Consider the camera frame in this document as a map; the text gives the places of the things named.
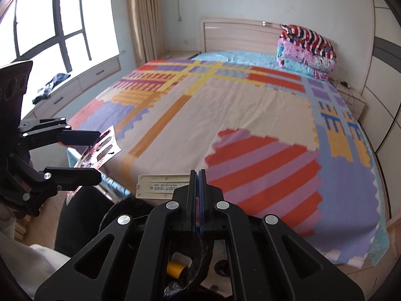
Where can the light blue folded quilt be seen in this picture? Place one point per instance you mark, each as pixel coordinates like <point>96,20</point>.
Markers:
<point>304,67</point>

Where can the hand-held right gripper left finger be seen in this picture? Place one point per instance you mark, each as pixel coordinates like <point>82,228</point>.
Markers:
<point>192,200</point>

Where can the red striped folded quilt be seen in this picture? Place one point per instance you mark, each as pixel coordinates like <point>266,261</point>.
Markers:
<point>310,39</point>

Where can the person's left leg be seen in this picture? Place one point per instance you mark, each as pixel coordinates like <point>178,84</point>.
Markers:
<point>81,219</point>

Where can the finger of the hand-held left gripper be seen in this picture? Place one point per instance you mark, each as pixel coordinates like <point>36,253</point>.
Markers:
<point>78,138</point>
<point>75,176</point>

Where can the white and grey wardrobe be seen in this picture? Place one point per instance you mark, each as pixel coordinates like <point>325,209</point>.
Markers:
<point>385,69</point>

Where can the dark blue cloth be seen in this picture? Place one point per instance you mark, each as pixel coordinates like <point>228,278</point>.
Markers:
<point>51,87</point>

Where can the white label strip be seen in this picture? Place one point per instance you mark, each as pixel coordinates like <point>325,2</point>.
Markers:
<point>156,188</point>

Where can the wooden nightstand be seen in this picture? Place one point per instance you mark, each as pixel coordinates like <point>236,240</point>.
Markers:
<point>178,55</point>
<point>351,100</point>

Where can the beige curtain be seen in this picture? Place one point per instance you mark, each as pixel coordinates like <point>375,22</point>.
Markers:
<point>147,15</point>

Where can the wooden window seat cabinet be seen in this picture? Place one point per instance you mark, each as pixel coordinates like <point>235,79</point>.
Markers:
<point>87,78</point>

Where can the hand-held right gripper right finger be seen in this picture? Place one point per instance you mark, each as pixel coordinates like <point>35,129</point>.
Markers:
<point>202,200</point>

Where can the bed with colourful sheet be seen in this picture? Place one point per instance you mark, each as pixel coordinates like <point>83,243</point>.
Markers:
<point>250,106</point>

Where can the window with dark frame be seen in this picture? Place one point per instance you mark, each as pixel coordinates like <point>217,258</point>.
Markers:
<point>34,22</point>

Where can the pink floral folded quilt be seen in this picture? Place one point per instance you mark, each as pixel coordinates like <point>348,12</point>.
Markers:
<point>300,56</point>

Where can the wooden bed headboard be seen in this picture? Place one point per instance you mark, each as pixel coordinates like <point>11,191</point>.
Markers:
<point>235,34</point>

